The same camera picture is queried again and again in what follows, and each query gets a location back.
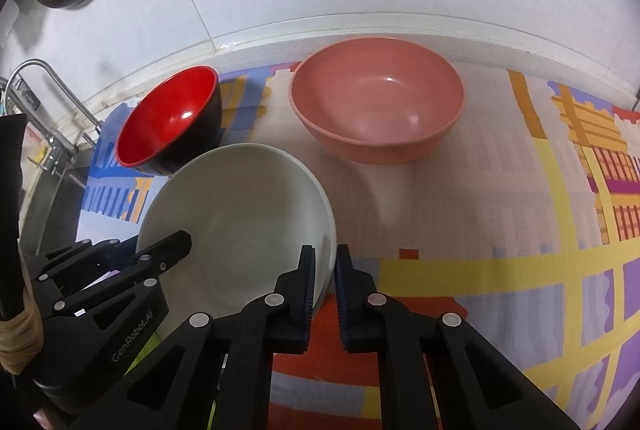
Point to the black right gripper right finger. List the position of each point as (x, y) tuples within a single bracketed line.
[(435, 372)]

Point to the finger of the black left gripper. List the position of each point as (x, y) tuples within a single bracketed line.
[(75, 267), (147, 263)]

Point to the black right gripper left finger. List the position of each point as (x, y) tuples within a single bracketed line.
[(214, 373)]

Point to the green plate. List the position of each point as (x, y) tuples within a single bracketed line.
[(149, 346)]

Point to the white bowl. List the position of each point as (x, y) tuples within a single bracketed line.
[(249, 209)]

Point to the red and black bowl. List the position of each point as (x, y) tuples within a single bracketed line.
[(177, 121)]

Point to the pink bowl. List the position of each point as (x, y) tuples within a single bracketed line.
[(377, 100)]

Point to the steel kitchen sink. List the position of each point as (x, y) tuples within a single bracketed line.
[(52, 215)]

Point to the operator gloved left hand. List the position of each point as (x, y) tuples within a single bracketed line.
[(21, 338)]

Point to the colourful patterned table mat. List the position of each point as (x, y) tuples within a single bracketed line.
[(524, 221)]

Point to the chrome sink faucet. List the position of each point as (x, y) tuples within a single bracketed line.
[(59, 146)]

